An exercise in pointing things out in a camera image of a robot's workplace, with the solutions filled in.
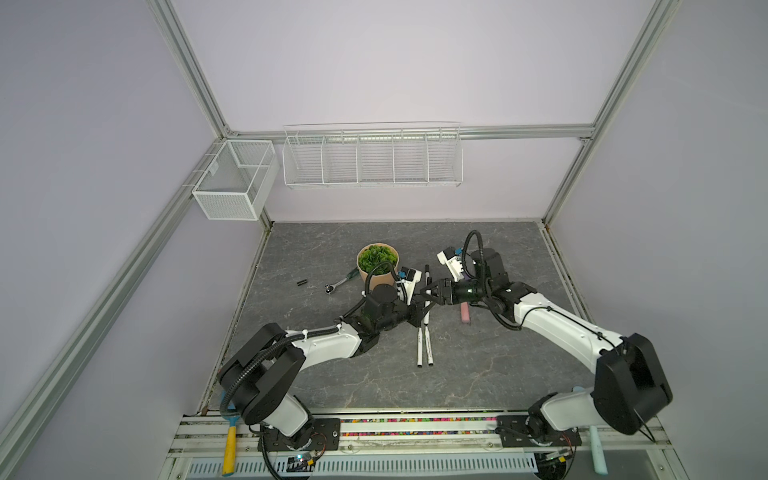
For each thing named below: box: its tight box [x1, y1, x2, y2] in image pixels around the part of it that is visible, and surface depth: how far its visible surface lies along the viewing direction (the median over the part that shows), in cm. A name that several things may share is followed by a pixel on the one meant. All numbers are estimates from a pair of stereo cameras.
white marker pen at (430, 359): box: [424, 326, 434, 366], surface depth 89 cm
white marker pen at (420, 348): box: [417, 327, 423, 367], surface depth 88 cm
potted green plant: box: [357, 242, 399, 289], surface depth 98 cm
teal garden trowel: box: [589, 425, 608, 476], surface depth 71 cm
